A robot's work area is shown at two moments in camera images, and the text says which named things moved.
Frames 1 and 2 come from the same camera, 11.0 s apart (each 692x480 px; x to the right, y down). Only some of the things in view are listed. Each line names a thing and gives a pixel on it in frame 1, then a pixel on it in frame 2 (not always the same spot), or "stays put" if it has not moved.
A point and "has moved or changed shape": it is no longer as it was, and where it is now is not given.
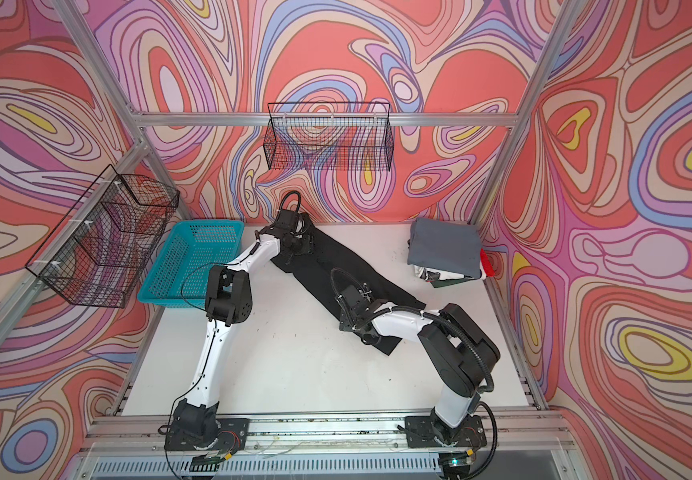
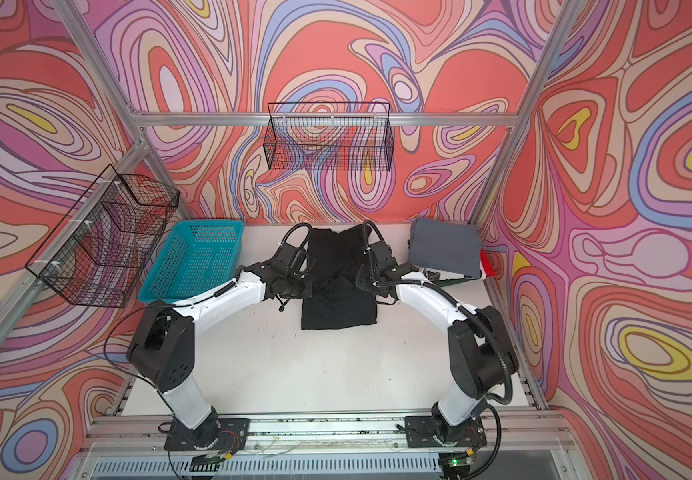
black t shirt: (314, 271) has moved or changed shape
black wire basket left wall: (101, 250) stays put
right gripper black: (345, 322) → (361, 280)
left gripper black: (309, 243) → (309, 288)
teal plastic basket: (181, 273) stays put
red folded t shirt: (486, 263) stays put
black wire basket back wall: (329, 136) stays put
